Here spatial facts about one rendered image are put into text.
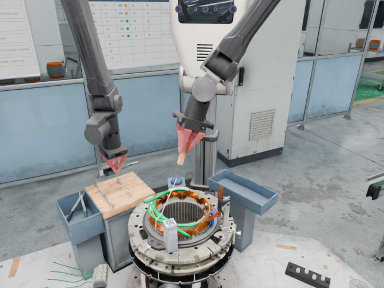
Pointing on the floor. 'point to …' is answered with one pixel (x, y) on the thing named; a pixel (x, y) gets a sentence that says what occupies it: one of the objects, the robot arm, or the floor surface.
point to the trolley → (374, 73)
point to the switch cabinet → (262, 90)
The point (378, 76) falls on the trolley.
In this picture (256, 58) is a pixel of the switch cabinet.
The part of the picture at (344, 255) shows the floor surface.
